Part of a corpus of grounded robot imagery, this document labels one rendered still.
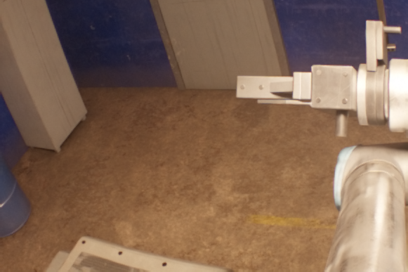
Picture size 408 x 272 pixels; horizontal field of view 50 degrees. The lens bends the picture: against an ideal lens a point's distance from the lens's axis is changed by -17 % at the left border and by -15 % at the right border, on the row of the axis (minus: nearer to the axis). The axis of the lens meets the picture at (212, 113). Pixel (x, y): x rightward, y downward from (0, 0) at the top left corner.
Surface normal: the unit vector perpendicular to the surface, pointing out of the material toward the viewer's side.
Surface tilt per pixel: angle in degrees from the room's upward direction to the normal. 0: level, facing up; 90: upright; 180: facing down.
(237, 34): 90
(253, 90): 49
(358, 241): 25
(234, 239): 0
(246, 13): 90
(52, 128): 90
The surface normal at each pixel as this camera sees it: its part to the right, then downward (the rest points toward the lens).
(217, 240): -0.25, -0.80
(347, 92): -0.45, -0.07
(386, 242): 0.23, -0.91
